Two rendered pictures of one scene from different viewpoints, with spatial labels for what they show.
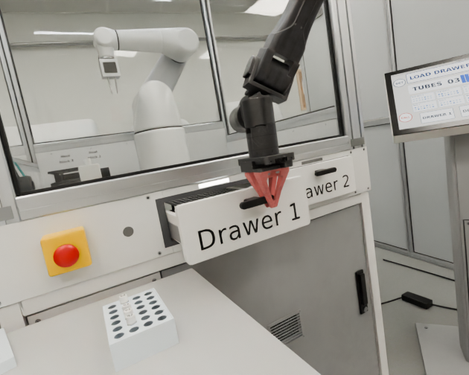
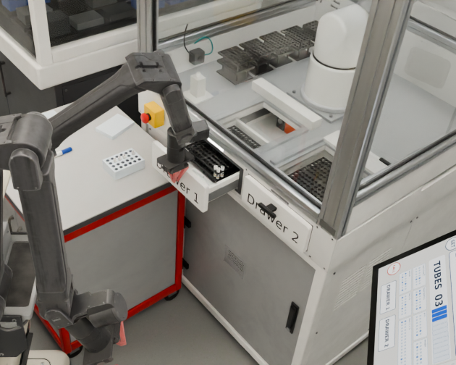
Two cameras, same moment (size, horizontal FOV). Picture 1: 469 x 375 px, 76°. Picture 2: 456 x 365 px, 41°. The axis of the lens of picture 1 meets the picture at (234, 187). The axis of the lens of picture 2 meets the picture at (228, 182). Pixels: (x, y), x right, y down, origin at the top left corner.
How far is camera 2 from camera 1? 1.93 m
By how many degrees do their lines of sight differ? 72
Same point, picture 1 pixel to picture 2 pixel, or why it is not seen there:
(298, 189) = (200, 190)
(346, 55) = (345, 154)
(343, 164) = (297, 225)
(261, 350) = (106, 203)
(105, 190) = not seen: hidden behind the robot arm
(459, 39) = not seen: outside the picture
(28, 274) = not seen: hidden behind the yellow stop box
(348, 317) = (277, 315)
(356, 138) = (327, 223)
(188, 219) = (155, 149)
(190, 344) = (113, 184)
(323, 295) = (263, 279)
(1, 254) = (143, 95)
